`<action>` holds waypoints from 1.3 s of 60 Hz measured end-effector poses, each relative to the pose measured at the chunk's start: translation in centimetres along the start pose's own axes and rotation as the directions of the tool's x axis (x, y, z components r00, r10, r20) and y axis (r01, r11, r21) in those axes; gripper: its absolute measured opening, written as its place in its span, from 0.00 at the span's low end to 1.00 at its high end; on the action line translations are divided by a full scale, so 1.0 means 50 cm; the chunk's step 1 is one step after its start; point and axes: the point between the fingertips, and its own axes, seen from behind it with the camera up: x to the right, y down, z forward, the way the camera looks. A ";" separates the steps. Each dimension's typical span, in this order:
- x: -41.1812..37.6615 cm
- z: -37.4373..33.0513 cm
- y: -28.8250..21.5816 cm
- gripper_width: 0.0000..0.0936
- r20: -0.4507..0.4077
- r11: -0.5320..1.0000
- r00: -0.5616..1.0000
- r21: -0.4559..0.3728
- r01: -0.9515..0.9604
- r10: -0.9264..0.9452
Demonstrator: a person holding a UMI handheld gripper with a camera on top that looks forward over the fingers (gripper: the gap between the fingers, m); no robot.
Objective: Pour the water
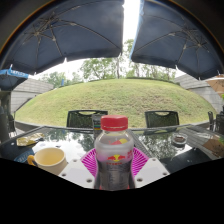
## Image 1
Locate yellow snack packet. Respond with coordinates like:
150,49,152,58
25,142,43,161
16,132,46,147

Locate dark blue parasol light trim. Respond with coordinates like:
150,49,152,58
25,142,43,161
129,0,224,81

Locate large dark blue parasol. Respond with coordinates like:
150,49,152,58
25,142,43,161
0,0,125,76

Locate brown parasol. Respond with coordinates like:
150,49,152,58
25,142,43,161
204,75,224,95

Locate cream mug yellow handle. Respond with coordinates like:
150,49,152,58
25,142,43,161
26,146,69,176

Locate small glass ashtray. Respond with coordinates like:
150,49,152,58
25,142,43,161
171,132,189,146

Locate dark mesh-back chair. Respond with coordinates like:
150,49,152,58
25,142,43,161
65,109,109,129
144,110,181,129

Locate blue parasol white lettering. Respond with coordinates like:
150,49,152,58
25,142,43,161
0,67,30,91

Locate clear drink bottle red cap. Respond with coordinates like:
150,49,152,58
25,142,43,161
93,114,135,192

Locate dark blue cloth bag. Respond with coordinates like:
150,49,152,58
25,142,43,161
0,139,36,164

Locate grey parasol pole colour stripes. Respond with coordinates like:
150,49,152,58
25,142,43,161
91,113,103,140

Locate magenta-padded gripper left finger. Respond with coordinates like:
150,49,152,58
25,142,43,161
58,147,100,190

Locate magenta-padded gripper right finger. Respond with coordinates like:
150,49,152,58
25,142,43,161
131,147,171,189

